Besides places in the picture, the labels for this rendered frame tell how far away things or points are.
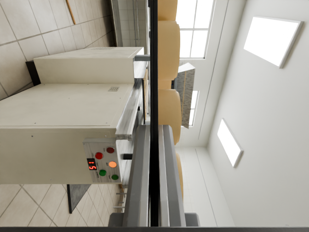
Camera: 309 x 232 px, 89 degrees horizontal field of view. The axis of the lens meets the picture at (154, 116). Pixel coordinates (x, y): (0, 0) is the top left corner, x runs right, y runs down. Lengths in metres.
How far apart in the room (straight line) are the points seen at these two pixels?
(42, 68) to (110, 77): 0.52
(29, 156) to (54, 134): 0.19
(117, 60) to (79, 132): 0.72
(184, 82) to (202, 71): 3.35
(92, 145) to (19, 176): 0.46
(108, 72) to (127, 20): 3.07
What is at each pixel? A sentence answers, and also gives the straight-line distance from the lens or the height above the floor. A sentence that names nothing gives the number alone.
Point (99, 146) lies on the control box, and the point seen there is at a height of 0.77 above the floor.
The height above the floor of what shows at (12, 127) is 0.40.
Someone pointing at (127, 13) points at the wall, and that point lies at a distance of 4.30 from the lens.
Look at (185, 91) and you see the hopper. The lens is 1.39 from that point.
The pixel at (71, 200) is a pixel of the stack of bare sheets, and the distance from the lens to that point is 2.31.
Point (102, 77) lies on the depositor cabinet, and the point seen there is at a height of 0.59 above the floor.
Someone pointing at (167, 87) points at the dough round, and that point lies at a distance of 0.19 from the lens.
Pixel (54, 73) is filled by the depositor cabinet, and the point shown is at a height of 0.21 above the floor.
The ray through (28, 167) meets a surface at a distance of 0.99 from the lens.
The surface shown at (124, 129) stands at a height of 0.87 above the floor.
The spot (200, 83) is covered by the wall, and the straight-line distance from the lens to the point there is 4.85.
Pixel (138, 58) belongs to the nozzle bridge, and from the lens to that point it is 1.37.
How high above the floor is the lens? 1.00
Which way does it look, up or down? level
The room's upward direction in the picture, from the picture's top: 90 degrees clockwise
